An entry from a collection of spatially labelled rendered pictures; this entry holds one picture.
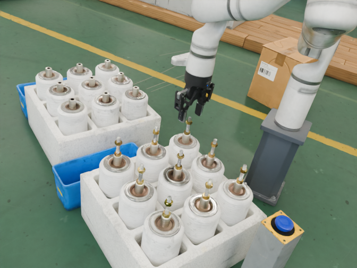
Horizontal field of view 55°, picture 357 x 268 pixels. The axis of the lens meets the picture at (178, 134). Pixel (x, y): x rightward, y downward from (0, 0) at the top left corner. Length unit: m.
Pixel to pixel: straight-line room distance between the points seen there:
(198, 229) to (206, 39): 0.47
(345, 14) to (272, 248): 0.49
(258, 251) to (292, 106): 0.48
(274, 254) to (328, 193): 0.71
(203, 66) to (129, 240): 0.47
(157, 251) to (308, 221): 0.67
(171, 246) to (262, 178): 0.56
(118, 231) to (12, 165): 0.60
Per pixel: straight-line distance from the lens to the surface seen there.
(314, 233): 1.30
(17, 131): 1.52
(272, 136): 1.17
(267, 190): 1.29
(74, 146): 1.17
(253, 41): 2.62
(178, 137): 1.07
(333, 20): 0.63
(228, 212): 0.94
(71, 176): 1.20
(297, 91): 1.10
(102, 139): 1.20
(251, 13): 0.76
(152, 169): 0.99
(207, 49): 0.88
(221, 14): 0.81
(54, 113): 1.28
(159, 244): 0.80
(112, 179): 0.93
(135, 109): 1.25
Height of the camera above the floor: 0.88
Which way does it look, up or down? 35 degrees down
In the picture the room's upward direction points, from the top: 10 degrees clockwise
